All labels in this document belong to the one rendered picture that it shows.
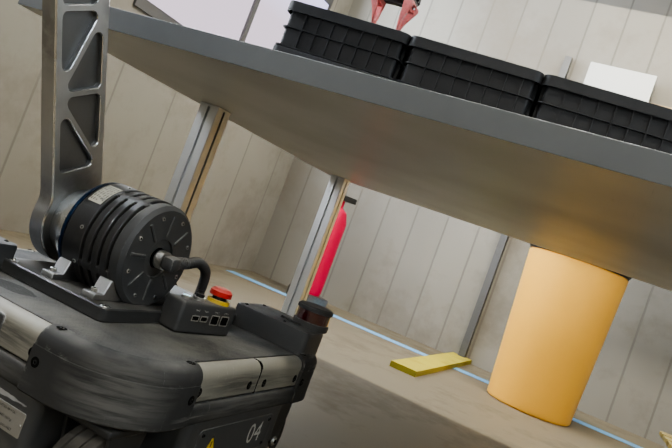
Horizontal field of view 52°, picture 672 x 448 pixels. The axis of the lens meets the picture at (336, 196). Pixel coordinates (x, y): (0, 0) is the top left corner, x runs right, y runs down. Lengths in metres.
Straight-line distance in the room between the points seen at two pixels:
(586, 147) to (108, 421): 0.67
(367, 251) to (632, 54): 1.97
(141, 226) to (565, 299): 2.43
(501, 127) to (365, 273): 3.51
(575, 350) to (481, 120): 2.37
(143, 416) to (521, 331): 2.54
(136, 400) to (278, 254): 3.83
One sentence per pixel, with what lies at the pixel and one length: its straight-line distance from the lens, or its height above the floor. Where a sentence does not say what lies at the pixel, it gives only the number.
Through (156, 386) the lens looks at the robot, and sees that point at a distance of 0.89.
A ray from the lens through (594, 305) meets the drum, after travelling 3.25.
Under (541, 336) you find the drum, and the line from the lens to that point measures 3.23.
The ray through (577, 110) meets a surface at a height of 0.88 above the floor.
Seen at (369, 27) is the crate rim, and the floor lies 0.92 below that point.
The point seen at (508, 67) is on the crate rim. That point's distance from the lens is 1.54.
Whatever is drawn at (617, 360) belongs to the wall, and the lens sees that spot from 4.17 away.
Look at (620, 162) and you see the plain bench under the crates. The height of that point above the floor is 0.67.
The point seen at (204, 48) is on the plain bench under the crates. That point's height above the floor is 0.67.
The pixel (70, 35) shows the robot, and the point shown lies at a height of 0.60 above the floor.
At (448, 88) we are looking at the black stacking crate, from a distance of 1.54.
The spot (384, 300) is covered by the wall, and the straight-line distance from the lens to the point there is 4.37.
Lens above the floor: 0.47
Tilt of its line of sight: 2 degrees up
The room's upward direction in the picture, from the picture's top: 20 degrees clockwise
